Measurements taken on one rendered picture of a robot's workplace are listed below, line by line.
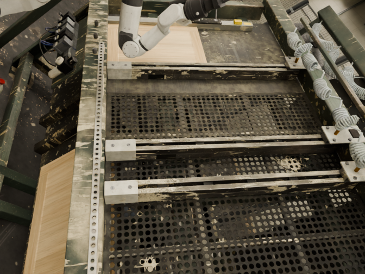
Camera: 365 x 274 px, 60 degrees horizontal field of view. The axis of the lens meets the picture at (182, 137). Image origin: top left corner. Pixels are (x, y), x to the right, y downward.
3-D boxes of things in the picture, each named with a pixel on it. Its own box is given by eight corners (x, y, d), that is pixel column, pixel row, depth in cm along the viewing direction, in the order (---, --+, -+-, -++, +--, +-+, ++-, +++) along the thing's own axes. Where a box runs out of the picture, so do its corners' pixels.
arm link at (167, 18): (182, 12, 133) (158, 32, 138) (190, 18, 141) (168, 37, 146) (175, 0, 134) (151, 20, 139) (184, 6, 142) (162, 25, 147)
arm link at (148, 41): (165, 39, 142) (135, 64, 149) (168, 32, 150) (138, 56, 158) (149, 20, 137) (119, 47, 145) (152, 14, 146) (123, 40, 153)
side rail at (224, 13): (108, 9, 222) (108, -6, 213) (257, 16, 241) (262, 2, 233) (108, 14, 218) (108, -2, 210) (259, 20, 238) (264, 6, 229)
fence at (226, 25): (108, 21, 202) (107, 16, 199) (249, 26, 219) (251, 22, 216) (108, 26, 199) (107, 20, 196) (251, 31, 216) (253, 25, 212)
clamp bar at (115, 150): (106, 146, 140) (102, 108, 122) (345, 138, 161) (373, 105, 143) (106, 164, 134) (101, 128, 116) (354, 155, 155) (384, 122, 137)
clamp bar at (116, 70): (107, 69, 173) (105, 30, 154) (307, 71, 194) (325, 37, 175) (107, 81, 167) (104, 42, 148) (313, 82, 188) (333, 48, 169)
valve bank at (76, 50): (42, 19, 195) (70, -2, 187) (61, 36, 205) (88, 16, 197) (29, 73, 164) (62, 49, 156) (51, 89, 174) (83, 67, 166)
